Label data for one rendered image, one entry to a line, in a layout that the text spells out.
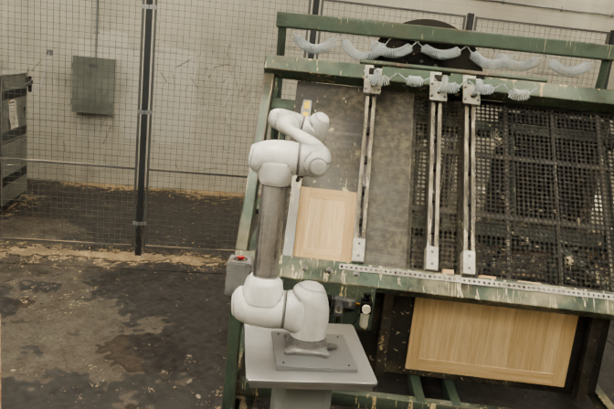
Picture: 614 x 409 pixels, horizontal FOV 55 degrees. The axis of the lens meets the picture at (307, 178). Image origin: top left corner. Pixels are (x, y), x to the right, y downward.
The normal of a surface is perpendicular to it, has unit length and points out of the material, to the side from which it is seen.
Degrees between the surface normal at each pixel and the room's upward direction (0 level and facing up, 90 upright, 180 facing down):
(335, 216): 55
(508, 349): 90
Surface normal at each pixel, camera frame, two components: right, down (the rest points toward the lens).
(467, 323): -0.05, 0.20
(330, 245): 0.02, -0.39
